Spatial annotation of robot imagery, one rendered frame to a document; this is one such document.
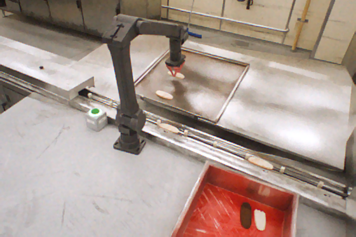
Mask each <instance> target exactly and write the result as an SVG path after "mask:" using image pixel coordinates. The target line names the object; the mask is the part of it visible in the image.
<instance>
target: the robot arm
mask: <svg viewBox="0 0 356 237"><path fill-rule="evenodd" d="M143 34H147V35H157V36H165V37H166V38H169V45H170V58H168V59H167V60H166V61H165V64H166V67H167V68H168V69H169V71H170V73H171V74H172V76H173V77H176V74H177V73H180V71H181V69H182V66H183V65H184V63H185V60H184V58H186V56H185V55H182V54H181V45H182V44H184V43H185V42H186V41H187V40H188V33H187V29H184V27H183V25H180V24H175V23H168V22H161V21H157V20H151V19H147V18H137V17H131V16H128V15H123V14H119V15H117V16H114V18H113V21H112V23H111V25H110V26H109V27H108V29H107V30H106V31H105V33H104V35H103V36H102V42H103V43H104V44H107V48H108V50H109V51H110V54H111V57H112V63H113V69H114V73H115V77H116V82H117V89H118V95H119V98H120V103H119V104H118V105H117V108H116V110H117V114H116V123H117V124H119V126H118V132H121V133H120V136H119V137H118V138H117V141H116V142H115V143H114V144H113V149H117V150H120V151H123V152H127V153H130V154H134V155H136V156H138V155H139V154H140V152H141V150H142V149H143V147H144V146H145V144H146V139H140V137H139V134H138V133H137V132H139V131H141V130H142V129H143V127H144V126H145V124H146V115H145V114H143V109H140V107H139V104H138V103H137V99H136V96H135V88H134V76H133V72H132V64H131V59H130V42H131V41H132V40H134V39H135V38H136V37H137V36H138V35H143ZM171 68H173V69H174V70H175V73H173V72H172V69H171Z"/></svg>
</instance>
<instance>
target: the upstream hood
mask: <svg viewBox="0 0 356 237"><path fill-rule="evenodd" d="M0 71H1V72H4V73H7V74H8V75H10V76H13V77H14V78H18V79H21V80H22V81H25V82H28V83H30V84H32V85H35V86H37V87H40V88H42V89H45V90H47V91H49V92H52V93H54V94H57V95H59V96H61V97H64V98H67V99H69V100H71V99H72V98H74V97H77V96H78V95H79V93H78V92H79V91H81V90H82V89H84V88H85V87H87V86H88V89H89V88H90V87H94V88H95V83H94V76H92V75H88V74H85V73H84V72H80V71H77V70H74V69H71V68H69V67H66V66H64V65H60V64H56V63H55V62H52V61H50V60H45V59H43V58H41V57H37V56H34V55H31V54H29V53H26V52H24V51H20V50H17V49H14V48H12V47H9V46H5V45H3V44H0Z"/></svg>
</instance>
